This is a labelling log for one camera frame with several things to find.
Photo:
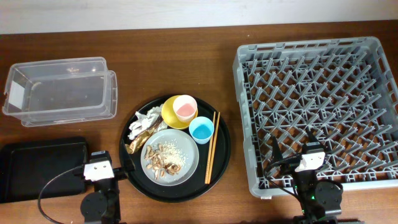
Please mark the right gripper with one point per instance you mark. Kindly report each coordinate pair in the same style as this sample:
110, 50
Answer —
277, 154

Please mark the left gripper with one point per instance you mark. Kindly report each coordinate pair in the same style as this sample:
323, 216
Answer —
121, 174

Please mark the gold foil wrapper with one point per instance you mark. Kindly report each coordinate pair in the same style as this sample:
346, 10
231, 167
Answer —
142, 137

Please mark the food scraps and rice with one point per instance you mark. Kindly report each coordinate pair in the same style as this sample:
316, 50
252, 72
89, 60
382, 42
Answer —
164, 159

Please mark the white tissue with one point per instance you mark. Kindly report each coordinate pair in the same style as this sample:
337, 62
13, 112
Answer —
144, 121

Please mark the grey round plate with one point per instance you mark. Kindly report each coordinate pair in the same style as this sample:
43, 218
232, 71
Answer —
184, 142

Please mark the pink cup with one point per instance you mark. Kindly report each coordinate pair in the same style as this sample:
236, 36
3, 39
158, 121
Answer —
185, 108

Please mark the blue cup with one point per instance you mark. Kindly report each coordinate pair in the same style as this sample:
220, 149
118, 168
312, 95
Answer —
201, 129

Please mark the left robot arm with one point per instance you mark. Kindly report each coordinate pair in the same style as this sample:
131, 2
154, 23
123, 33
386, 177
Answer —
103, 204

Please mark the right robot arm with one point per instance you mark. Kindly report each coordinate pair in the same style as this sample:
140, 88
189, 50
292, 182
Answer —
320, 200

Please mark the grey plastic dishwasher rack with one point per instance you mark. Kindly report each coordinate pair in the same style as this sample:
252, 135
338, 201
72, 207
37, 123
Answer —
341, 89

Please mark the round black serving tray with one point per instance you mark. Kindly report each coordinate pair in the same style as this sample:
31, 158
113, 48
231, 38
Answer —
194, 186

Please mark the wooden chopstick right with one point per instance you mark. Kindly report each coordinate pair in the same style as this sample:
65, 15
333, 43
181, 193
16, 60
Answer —
214, 145

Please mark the wooden chopstick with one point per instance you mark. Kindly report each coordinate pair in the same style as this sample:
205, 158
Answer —
214, 145
210, 150

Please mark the wooden chopstick left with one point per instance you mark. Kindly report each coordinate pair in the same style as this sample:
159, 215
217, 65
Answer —
210, 150

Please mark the black rectangular tray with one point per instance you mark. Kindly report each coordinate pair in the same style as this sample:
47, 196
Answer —
26, 167

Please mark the clear plastic bin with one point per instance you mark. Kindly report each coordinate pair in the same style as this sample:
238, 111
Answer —
61, 91

